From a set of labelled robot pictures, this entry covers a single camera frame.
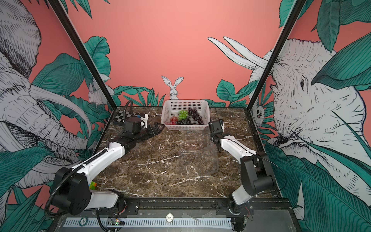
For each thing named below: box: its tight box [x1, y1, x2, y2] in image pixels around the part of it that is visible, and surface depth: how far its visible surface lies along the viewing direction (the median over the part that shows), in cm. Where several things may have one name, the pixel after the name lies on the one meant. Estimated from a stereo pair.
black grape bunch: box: [175, 117, 194, 125], surface depth 103 cm
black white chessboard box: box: [112, 109, 137, 127], surface depth 110 cm
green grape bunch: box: [178, 110, 189, 121], surface depth 109 cm
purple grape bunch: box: [187, 108, 204, 125], surface depth 113 cm
